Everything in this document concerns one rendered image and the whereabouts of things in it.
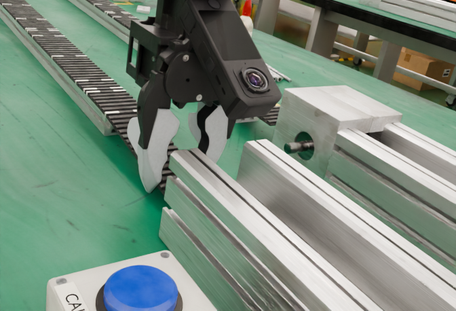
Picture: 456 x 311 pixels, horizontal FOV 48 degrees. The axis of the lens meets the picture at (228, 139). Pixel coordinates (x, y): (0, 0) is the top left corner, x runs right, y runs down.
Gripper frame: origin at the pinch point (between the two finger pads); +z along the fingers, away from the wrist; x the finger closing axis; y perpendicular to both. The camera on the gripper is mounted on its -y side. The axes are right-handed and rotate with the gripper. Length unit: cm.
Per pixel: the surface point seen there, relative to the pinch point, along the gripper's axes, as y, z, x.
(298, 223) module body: -14.1, -3.8, -2.2
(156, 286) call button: -18.1, -5.6, 12.5
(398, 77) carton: 208, 77, -333
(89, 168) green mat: 7.6, 1.8, 6.2
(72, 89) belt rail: 26.9, 0.9, 1.6
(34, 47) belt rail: 45.5, 1.0, 1.4
